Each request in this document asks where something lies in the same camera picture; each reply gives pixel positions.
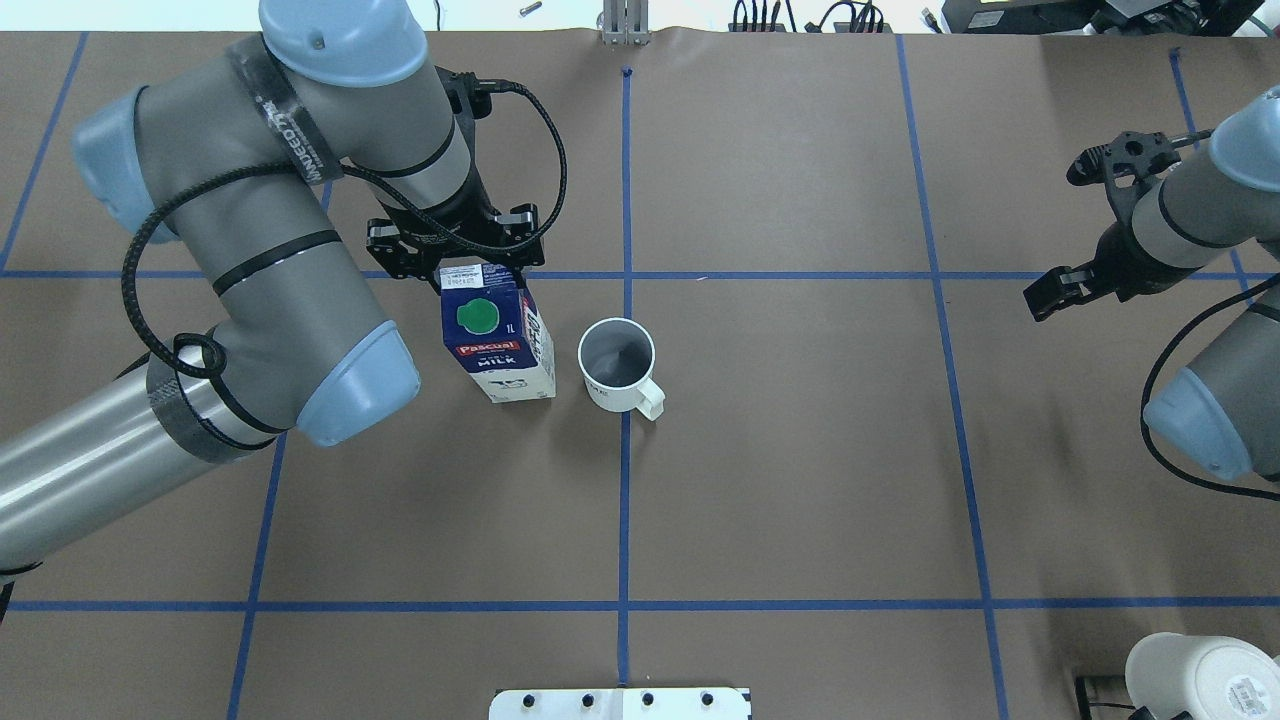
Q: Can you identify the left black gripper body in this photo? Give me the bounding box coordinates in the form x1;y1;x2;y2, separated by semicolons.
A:
366;190;547;278

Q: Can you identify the milk carton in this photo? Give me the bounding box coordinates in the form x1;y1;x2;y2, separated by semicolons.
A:
439;263;557;404

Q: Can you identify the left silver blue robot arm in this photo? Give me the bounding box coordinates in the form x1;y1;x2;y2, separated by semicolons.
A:
1;1;548;584

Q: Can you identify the white cup rear in rack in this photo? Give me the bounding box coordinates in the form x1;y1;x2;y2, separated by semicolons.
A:
1124;632;1279;719

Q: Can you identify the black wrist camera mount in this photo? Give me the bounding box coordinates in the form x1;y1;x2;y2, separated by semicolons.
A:
1065;128;1213;225

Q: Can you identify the white mug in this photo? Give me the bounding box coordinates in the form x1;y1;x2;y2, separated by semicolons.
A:
576;316;666;421

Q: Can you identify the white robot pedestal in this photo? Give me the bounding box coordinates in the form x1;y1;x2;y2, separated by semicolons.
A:
488;685;754;719

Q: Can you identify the black wire cup rack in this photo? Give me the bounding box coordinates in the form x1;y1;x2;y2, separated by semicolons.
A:
1073;675;1137;719

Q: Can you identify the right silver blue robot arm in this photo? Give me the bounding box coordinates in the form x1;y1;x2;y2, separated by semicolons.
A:
1023;87;1279;502

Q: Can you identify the black monitor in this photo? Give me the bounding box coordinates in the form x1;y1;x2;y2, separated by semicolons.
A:
941;1;1101;35

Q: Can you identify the aluminium frame post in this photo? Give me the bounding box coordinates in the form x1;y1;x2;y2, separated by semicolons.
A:
596;0;652;47

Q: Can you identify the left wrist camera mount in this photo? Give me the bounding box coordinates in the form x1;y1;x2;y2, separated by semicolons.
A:
435;67;493;154

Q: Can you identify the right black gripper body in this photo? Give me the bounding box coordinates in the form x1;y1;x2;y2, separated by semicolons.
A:
1091;222;1181;302

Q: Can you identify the black usb hub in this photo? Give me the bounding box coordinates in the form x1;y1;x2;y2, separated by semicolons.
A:
726;0;797;33

